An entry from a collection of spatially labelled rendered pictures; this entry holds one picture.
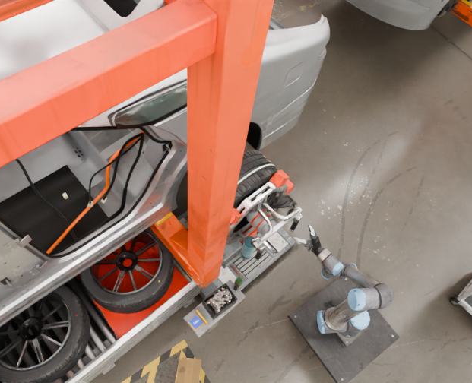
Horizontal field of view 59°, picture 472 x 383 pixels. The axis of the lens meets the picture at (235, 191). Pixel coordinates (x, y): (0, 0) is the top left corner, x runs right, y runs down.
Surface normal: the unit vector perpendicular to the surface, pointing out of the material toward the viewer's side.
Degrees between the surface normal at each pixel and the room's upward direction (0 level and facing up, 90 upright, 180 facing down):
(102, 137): 7
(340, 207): 0
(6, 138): 90
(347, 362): 0
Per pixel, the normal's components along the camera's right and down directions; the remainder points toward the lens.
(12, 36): 0.22, -0.57
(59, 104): 0.65, 0.69
